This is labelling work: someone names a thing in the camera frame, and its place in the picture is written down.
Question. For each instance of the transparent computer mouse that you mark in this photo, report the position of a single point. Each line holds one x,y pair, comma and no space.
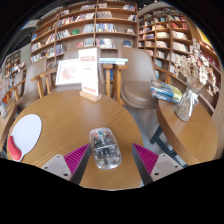
105,148

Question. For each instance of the light blue flat books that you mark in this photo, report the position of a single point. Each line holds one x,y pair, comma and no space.
113,61

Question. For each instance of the white picture with red print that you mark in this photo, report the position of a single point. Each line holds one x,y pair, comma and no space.
68,71

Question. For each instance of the white mouse pad red rest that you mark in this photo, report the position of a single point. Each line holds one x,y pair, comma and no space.
28,130

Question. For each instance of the curved wooden bookshelf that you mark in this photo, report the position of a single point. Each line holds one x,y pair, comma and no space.
166,33

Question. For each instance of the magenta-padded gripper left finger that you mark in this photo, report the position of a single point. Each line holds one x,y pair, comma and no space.
76,160

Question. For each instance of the beige padded armchair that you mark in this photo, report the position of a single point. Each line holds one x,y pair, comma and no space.
31,76
70,54
136,73

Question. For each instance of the stack of books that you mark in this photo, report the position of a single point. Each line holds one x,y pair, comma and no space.
166,91

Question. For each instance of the small distant bookshelf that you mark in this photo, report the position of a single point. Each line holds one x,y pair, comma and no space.
12,63

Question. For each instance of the white sign wooden base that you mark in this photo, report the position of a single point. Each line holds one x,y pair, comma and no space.
88,73

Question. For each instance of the round wooden side table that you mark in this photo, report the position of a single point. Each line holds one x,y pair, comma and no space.
193,136
6,123

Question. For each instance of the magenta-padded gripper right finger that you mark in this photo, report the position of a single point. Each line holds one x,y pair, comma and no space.
146,160

